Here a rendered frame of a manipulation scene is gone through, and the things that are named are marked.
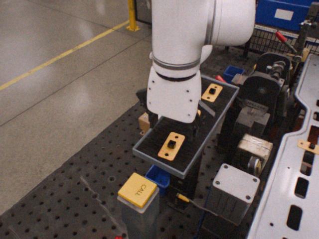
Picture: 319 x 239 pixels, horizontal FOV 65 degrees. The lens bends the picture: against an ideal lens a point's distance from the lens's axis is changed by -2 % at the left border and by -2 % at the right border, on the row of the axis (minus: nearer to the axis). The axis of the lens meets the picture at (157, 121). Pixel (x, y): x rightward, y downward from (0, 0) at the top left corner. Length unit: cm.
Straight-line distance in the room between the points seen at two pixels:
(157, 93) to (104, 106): 207
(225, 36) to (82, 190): 89
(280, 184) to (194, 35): 55
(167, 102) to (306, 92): 80
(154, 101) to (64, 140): 186
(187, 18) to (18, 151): 213
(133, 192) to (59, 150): 175
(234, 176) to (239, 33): 36
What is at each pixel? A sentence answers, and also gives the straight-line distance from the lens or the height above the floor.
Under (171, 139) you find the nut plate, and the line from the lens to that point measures 63.
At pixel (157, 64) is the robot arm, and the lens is 43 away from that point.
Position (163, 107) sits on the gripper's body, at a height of 130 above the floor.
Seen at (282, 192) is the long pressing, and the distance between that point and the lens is 81.
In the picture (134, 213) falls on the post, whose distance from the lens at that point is 57.
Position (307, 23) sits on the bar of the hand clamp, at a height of 121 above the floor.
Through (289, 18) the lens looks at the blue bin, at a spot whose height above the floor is 109.
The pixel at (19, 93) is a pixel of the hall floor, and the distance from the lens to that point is 303.
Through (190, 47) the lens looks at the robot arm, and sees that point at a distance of 41.
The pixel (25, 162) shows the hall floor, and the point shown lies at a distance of 228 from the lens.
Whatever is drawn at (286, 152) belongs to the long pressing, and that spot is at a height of 100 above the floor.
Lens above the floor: 163
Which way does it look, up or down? 44 degrees down
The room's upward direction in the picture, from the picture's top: straight up
